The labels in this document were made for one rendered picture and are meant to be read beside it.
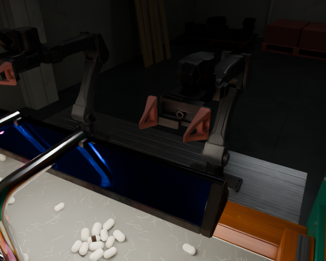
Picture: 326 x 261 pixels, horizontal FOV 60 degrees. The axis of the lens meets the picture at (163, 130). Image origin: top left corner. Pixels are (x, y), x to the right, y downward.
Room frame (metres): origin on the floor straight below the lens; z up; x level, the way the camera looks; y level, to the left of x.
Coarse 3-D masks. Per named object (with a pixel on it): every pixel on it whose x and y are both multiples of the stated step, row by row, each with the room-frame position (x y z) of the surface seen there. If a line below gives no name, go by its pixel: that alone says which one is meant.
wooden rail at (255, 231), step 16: (240, 208) 0.56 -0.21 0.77; (224, 224) 0.51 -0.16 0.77; (240, 224) 0.51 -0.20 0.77; (256, 224) 0.51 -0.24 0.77; (272, 224) 0.51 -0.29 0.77; (288, 224) 0.51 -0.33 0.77; (224, 240) 0.48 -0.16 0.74; (240, 240) 0.47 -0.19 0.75; (256, 240) 0.46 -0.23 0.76; (272, 240) 0.46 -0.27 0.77; (272, 256) 0.43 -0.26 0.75
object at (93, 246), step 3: (93, 243) 0.45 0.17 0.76; (96, 243) 0.45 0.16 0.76; (99, 243) 0.45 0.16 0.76; (102, 243) 0.45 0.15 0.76; (90, 246) 0.44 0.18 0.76; (93, 246) 0.44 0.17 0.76; (96, 246) 0.44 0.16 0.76; (99, 246) 0.44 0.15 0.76; (102, 246) 0.45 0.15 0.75; (90, 249) 0.44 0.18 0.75; (93, 249) 0.44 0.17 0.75; (96, 249) 0.44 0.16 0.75
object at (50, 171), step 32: (32, 128) 0.42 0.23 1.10; (64, 128) 0.41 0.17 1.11; (64, 160) 0.37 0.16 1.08; (96, 160) 0.35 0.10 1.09; (128, 160) 0.33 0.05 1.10; (160, 160) 0.32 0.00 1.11; (96, 192) 0.33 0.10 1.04; (128, 192) 0.31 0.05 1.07; (160, 192) 0.29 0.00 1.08; (192, 192) 0.28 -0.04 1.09; (224, 192) 0.28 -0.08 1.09; (192, 224) 0.25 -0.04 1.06
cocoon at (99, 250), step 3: (99, 249) 0.44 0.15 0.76; (93, 252) 0.43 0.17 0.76; (96, 252) 0.43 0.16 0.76; (99, 252) 0.43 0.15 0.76; (102, 252) 0.43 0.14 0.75; (90, 255) 0.42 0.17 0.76; (93, 255) 0.42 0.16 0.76; (96, 255) 0.42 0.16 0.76; (99, 255) 0.42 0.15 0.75; (102, 255) 0.43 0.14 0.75; (90, 258) 0.41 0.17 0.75; (93, 258) 0.41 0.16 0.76; (96, 258) 0.42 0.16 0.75
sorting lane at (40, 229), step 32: (0, 160) 0.82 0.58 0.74; (32, 192) 0.65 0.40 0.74; (64, 192) 0.65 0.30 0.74; (32, 224) 0.53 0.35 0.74; (64, 224) 0.53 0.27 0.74; (128, 224) 0.53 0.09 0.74; (160, 224) 0.53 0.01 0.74; (32, 256) 0.43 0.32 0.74; (64, 256) 0.43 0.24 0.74; (128, 256) 0.43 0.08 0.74; (160, 256) 0.43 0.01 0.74; (192, 256) 0.43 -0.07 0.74; (224, 256) 0.43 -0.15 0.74; (256, 256) 0.43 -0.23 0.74
